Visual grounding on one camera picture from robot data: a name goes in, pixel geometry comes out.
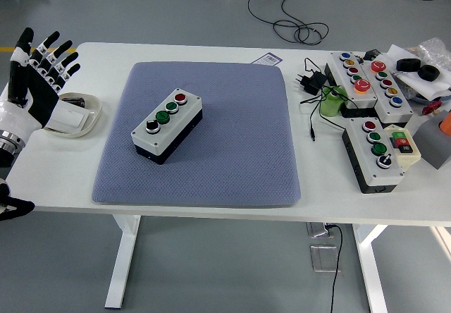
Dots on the small black adapter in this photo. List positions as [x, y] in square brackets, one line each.
[371, 55]

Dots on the red knob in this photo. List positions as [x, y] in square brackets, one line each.
[432, 108]

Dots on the orange cylinder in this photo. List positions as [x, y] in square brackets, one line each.
[446, 124]

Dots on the blue-grey quilted mat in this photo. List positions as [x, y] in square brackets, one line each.
[211, 158]

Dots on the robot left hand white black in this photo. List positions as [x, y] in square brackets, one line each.
[35, 101]

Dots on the clear plastic bag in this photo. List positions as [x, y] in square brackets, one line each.
[435, 50]

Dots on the white wall switch plate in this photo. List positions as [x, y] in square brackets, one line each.
[70, 117]

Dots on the beige red-green switch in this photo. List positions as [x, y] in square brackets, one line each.
[408, 156]

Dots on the small dark metal part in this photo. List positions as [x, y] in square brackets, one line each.
[75, 101]

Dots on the black power adapter plug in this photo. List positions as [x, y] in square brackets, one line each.
[311, 82]

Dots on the white table frame bar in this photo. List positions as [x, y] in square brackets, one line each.
[442, 239]

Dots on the white shallow dish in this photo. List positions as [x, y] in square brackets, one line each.
[93, 110]

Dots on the silver floor socket box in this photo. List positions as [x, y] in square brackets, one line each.
[322, 258]
[317, 230]

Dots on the white table leg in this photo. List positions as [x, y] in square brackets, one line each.
[373, 274]
[123, 256]

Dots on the green plastic cylinder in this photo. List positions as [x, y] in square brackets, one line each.
[329, 106]

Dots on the grey four-button control box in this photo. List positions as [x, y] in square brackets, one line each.
[370, 165]
[165, 122]

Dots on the grey block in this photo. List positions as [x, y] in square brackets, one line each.
[430, 144]

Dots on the purple barcode label card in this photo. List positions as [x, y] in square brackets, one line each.
[267, 58]

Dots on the white paper sheet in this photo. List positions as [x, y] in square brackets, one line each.
[433, 89]

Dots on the five-button box with emergency stop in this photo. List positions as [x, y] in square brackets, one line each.
[394, 110]
[347, 77]

